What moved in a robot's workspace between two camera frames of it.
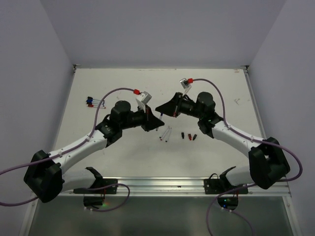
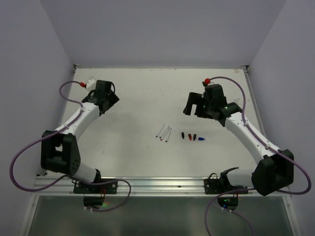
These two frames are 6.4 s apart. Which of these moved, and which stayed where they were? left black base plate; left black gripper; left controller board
Moved: left black gripper
Stayed: left controller board; left black base plate
